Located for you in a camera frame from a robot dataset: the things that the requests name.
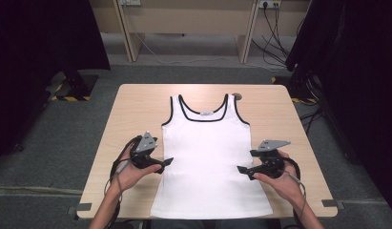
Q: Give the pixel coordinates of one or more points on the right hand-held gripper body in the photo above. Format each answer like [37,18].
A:
[270,163]

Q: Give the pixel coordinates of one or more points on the grey tape strip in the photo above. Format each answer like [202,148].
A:
[82,207]
[332,203]

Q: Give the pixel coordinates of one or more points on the person's right hand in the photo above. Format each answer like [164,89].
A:
[285,187]

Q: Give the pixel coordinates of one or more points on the yellow black hazard tape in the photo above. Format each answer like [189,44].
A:
[71,98]
[303,100]

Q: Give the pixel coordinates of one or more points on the white wall socket with plugs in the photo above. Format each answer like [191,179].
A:
[270,3]

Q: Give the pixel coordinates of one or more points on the person's left hand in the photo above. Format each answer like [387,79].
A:
[130,178]

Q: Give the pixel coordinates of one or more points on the black metal stand base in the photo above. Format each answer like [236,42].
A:
[77,84]
[303,86]

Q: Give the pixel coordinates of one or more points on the black curtain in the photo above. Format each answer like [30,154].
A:
[359,79]
[31,63]

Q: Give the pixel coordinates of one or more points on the person's dark trousers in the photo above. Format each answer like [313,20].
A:
[231,224]

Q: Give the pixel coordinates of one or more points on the white tank top black trim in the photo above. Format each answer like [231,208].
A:
[209,165]

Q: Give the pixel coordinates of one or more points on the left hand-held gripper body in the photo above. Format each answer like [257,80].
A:
[145,144]

